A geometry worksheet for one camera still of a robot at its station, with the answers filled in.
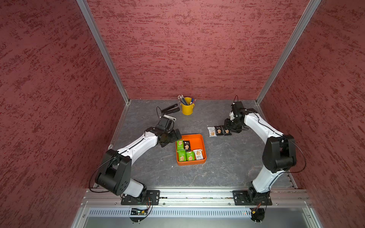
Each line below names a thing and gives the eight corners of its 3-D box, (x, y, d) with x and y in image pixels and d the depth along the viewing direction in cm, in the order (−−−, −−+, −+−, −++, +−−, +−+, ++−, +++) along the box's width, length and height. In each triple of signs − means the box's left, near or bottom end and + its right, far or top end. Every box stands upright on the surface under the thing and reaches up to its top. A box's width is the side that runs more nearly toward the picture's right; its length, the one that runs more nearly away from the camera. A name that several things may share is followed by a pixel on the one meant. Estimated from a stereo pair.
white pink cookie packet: (209, 137, 101) (209, 135, 99) (207, 128, 105) (207, 127, 104) (216, 136, 101) (216, 135, 99) (214, 128, 106) (214, 126, 104)
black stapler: (165, 117, 112) (165, 115, 110) (162, 112, 115) (161, 110, 113) (180, 110, 117) (180, 107, 115) (176, 105, 120) (176, 103, 118)
